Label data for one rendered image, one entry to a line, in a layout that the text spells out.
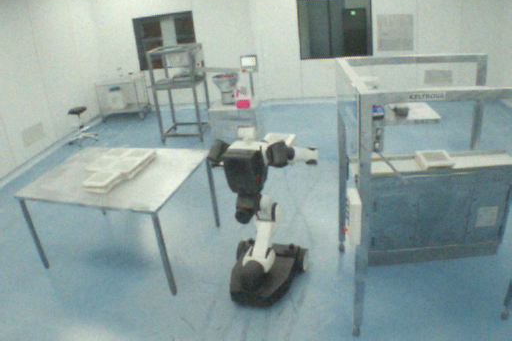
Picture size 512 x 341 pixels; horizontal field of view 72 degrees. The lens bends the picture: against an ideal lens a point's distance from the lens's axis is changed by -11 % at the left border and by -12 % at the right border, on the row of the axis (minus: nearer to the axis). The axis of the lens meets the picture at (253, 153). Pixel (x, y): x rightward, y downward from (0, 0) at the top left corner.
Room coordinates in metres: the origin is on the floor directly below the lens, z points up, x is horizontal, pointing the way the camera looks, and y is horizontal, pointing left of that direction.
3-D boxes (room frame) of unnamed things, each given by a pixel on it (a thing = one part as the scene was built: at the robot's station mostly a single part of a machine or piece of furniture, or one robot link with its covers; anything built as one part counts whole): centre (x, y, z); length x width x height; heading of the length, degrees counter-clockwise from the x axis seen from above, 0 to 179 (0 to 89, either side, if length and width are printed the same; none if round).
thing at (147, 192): (3.13, 1.26, 0.80); 1.50 x 1.10 x 0.04; 72
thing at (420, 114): (2.58, -1.01, 1.28); 0.62 x 0.38 x 0.04; 83
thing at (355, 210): (1.77, -0.50, 1.00); 0.17 x 0.06 x 0.26; 173
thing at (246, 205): (2.36, 0.06, 0.82); 0.28 x 0.13 x 0.18; 158
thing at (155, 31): (8.07, 1.54, 1.43); 1.32 x 0.01 x 1.11; 78
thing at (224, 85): (5.22, 0.20, 0.95); 0.49 x 0.36 x 0.37; 78
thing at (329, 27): (7.36, -1.76, 1.43); 1.38 x 0.01 x 1.16; 78
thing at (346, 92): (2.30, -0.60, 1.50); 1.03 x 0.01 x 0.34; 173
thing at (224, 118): (5.16, 0.17, 0.38); 0.63 x 0.57 x 0.76; 78
